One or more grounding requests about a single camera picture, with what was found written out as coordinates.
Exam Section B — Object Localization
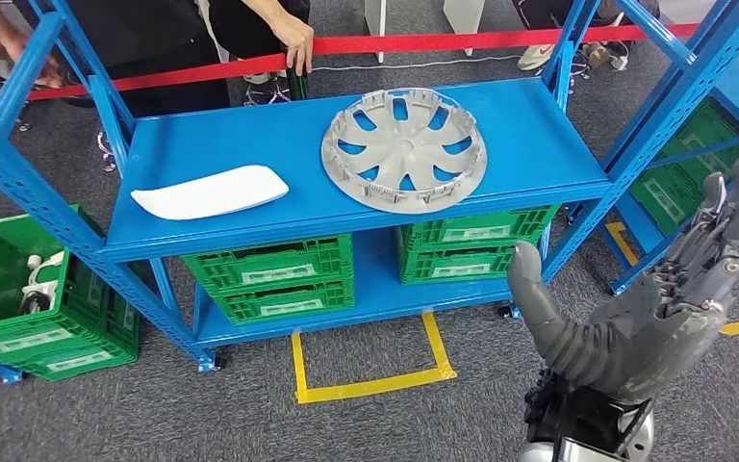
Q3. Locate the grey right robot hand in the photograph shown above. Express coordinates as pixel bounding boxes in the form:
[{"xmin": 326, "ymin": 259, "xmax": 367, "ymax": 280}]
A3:
[{"xmin": 506, "ymin": 141, "xmax": 739, "ymax": 406}]

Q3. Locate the grey plastic wheel cover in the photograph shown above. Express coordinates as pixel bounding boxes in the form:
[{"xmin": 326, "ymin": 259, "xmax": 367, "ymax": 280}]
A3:
[{"xmin": 319, "ymin": 87, "xmax": 490, "ymax": 216}]

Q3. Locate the white plastic part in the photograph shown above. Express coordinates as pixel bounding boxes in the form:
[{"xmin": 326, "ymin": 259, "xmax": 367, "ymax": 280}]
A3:
[{"xmin": 19, "ymin": 251, "xmax": 66, "ymax": 315}]

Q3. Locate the green folded plastic crate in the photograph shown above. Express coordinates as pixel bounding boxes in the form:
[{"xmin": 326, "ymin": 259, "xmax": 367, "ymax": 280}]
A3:
[
  {"xmin": 395, "ymin": 203, "xmax": 562, "ymax": 255},
  {"xmin": 180, "ymin": 233, "xmax": 355, "ymax": 298},
  {"xmin": 398, "ymin": 242, "xmax": 540, "ymax": 286},
  {"xmin": 211, "ymin": 279, "xmax": 356, "ymax": 326}
]

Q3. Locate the person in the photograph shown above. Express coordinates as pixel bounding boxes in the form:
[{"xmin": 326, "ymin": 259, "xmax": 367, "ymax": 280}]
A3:
[
  {"xmin": 512, "ymin": 0, "xmax": 661, "ymax": 71},
  {"xmin": 0, "ymin": 0, "xmax": 64, "ymax": 97},
  {"xmin": 206, "ymin": 0, "xmax": 312, "ymax": 84},
  {"xmin": 15, "ymin": 0, "xmax": 316, "ymax": 119}
]

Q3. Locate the white table leg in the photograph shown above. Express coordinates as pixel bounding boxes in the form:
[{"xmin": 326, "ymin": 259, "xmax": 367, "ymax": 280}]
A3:
[
  {"xmin": 364, "ymin": 0, "xmax": 388, "ymax": 64},
  {"xmin": 443, "ymin": 0, "xmax": 487, "ymax": 56}
]

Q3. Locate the white curved plastic panel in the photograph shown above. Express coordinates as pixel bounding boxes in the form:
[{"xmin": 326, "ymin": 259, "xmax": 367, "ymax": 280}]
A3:
[{"xmin": 129, "ymin": 164, "xmax": 291, "ymax": 222}]

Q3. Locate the green open plastic crate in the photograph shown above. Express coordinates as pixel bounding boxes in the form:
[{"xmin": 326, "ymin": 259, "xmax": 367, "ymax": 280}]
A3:
[{"xmin": 0, "ymin": 203, "xmax": 141, "ymax": 382}]

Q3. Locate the white floor cable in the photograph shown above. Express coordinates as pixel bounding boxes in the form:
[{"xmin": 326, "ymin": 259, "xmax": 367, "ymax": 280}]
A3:
[{"xmin": 310, "ymin": 53, "xmax": 523, "ymax": 72}]

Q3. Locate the black stanchion post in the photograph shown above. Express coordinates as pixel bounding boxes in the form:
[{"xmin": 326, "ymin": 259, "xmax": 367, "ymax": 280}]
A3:
[{"xmin": 285, "ymin": 60, "xmax": 312, "ymax": 102}]

